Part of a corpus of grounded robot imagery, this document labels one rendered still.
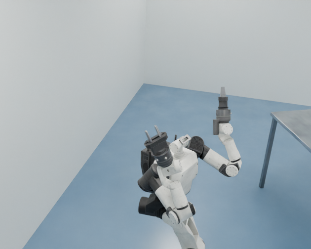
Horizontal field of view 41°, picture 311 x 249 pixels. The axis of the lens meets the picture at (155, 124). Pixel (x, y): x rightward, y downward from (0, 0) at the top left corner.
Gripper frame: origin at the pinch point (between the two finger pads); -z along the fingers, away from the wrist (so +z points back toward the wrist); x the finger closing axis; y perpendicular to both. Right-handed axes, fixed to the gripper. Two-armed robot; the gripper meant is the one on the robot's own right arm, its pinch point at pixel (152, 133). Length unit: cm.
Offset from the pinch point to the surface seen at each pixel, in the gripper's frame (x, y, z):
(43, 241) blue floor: -103, -141, 118
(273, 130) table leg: 139, -139, 141
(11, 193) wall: -98, -126, 55
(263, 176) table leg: 117, -146, 193
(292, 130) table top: 139, -105, 127
